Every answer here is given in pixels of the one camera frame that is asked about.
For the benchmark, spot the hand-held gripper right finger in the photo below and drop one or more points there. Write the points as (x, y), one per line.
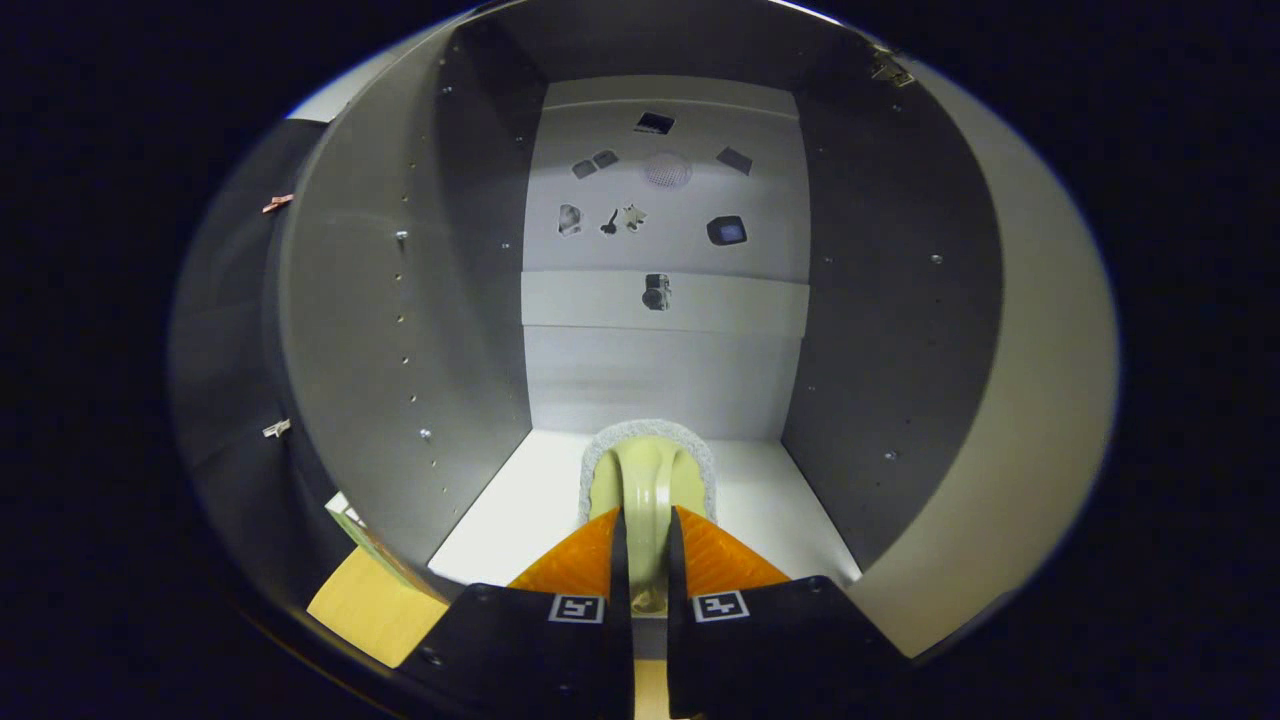
(682, 650)

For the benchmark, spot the silver clip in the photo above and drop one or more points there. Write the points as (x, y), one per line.
(277, 428)

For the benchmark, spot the grey cabinet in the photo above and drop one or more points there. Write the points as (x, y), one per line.
(660, 370)

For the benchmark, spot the copper clip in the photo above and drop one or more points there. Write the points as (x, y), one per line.
(277, 203)

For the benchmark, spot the green book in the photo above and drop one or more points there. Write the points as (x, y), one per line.
(345, 512)

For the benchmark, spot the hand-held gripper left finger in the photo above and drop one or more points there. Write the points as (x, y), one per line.
(620, 650)

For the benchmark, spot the beige slipper with grey lining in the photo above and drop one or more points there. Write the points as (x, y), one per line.
(645, 480)

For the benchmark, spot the black backdrop cloth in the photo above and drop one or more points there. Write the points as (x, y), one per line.
(225, 350)

